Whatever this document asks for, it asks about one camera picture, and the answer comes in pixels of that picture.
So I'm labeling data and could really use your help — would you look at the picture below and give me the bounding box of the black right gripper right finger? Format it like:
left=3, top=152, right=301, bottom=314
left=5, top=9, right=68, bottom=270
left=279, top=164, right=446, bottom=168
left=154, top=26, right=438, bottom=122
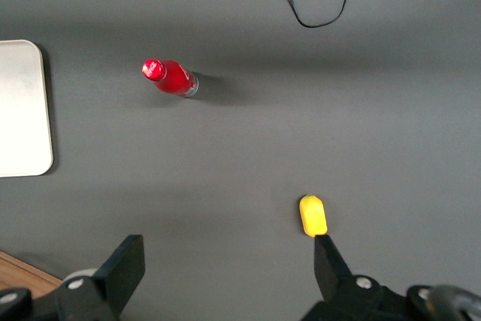
left=313, top=234, right=353, bottom=302

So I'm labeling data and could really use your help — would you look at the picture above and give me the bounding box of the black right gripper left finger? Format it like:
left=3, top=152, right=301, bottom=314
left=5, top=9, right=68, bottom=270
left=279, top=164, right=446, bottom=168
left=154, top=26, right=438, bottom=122
left=92, top=234, right=147, bottom=315

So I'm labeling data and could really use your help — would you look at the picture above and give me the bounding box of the cream plastic tray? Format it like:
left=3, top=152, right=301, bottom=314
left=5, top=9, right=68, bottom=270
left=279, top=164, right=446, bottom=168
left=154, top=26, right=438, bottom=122
left=0, top=39, right=54, bottom=178

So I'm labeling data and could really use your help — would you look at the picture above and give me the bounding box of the yellow lemon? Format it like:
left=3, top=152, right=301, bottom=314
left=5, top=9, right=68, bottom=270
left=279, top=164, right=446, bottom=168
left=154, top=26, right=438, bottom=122
left=298, top=194, right=328, bottom=238

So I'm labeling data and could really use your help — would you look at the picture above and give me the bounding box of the wooden drawer cabinet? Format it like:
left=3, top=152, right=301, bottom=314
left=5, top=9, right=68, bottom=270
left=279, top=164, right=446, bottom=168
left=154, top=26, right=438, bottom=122
left=0, top=250, right=63, bottom=292

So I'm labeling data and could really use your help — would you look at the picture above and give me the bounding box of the red cola bottle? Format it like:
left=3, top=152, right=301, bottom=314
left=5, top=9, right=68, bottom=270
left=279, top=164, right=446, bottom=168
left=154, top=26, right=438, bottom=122
left=141, top=58, right=200, bottom=99

